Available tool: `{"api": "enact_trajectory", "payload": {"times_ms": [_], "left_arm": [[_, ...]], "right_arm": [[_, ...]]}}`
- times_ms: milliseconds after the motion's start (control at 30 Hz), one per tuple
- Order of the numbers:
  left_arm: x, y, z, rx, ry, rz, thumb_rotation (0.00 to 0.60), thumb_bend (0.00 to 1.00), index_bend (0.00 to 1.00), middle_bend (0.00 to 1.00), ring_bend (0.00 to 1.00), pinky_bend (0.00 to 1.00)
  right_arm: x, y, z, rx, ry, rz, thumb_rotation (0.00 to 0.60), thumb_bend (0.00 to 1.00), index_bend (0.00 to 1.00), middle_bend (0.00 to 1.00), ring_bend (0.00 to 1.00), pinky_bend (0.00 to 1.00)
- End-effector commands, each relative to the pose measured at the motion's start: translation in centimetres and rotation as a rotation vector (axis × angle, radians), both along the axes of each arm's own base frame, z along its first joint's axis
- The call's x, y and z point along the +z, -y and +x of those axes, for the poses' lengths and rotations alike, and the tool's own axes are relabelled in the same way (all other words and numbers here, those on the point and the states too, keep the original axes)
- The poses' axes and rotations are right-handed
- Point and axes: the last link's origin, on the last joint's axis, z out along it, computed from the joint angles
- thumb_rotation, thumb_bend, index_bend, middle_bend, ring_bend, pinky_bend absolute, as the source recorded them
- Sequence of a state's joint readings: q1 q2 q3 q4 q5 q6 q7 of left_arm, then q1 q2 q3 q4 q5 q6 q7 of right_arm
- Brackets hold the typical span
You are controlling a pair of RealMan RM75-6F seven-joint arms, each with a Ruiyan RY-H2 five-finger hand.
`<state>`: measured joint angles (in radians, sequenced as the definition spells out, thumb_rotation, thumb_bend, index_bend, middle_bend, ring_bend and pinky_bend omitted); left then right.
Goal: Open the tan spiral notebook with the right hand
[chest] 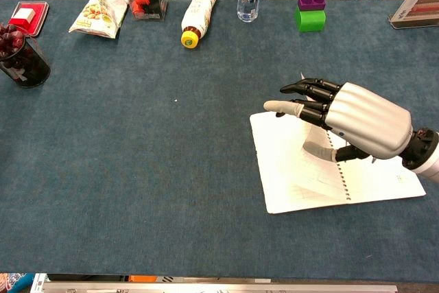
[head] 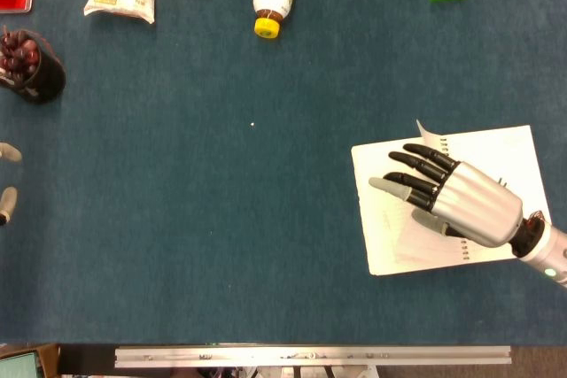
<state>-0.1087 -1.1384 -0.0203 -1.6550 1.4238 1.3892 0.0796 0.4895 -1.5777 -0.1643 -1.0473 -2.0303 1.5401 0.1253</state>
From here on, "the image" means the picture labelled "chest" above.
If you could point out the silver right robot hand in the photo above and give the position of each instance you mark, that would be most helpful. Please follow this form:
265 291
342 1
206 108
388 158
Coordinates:
370 121

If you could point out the yellow spiral notebook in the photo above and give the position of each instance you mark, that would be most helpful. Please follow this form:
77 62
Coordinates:
291 176

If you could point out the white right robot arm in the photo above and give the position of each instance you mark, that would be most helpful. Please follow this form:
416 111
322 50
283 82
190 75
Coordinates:
428 167

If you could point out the green and purple block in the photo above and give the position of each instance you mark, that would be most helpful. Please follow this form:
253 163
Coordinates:
310 20

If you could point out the purple plastic toy brick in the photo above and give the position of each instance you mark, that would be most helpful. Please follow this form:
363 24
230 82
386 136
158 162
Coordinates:
311 2

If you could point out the white bottle yellow cap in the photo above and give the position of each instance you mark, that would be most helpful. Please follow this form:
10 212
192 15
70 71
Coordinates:
200 8

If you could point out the white snack bag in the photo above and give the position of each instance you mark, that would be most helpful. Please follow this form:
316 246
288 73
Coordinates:
99 11

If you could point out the black mesh cup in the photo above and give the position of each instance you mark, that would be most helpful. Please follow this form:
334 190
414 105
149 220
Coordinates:
34 70

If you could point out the red tray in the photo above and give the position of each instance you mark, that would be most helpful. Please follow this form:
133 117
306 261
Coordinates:
40 18

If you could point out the white and red block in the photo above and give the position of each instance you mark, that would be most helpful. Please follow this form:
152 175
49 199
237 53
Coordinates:
24 15

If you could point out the dark red grapes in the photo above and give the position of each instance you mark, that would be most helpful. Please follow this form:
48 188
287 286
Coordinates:
12 40

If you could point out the blue printed package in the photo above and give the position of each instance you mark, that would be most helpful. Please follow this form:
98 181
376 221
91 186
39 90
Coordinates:
13 282

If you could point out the aluminium rail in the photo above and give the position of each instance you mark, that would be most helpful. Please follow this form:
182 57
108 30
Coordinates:
219 287

